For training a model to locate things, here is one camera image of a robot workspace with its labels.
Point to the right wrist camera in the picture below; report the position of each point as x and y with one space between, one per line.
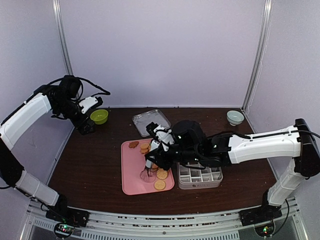
161 138

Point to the brown leaf cookie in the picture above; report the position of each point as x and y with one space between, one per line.
133 144

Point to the round dotted biscuit top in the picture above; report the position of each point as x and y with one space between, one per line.
161 174

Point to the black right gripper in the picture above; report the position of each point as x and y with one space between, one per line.
161 162

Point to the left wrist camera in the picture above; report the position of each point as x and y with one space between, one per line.
90 102

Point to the pink plastic tray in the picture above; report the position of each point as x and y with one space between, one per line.
132 164

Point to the right metal frame post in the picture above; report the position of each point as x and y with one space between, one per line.
261 47

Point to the round dotted biscuit bottom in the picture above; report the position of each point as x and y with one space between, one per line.
159 185

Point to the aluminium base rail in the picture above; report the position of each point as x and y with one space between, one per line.
223 225

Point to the green plastic bowl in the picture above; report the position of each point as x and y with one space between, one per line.
99 116

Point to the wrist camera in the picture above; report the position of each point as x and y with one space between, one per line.
90 102
161 138

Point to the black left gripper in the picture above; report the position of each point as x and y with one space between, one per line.
84 130

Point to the metal frame post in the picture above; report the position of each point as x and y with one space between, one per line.
62 37
261 47

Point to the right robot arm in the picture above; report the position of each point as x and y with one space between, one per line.
186 142

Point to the celadon ceramic bowl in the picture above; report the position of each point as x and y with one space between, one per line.
234 117

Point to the round dotted biscuit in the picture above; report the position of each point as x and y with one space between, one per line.
159 185
161 174

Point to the silver divided cookie tin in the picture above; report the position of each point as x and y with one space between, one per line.
196 177

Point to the left metal frame post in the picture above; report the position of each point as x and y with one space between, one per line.
62 37

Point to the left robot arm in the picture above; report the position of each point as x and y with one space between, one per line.
60 98

